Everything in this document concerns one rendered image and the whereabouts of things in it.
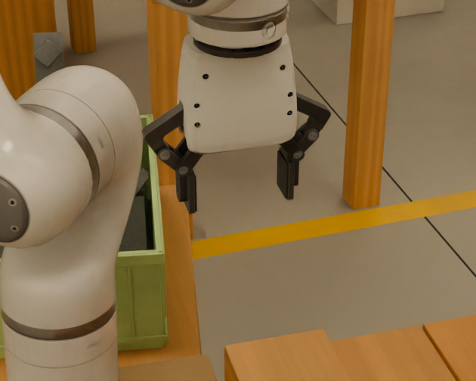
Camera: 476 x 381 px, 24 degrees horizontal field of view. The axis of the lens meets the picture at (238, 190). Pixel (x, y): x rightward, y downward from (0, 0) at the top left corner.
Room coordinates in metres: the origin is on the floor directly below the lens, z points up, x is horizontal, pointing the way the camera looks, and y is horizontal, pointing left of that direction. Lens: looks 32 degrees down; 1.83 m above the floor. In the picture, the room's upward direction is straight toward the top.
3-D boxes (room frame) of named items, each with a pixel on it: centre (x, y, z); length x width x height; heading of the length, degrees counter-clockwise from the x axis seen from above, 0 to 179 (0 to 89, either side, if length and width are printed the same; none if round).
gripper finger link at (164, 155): (0.84, 0.06, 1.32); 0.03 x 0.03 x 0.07; 15
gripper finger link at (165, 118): (0.85, 0.05, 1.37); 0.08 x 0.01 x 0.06; 105
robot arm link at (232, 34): (0.86, 0.00, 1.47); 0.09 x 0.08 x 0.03; 105
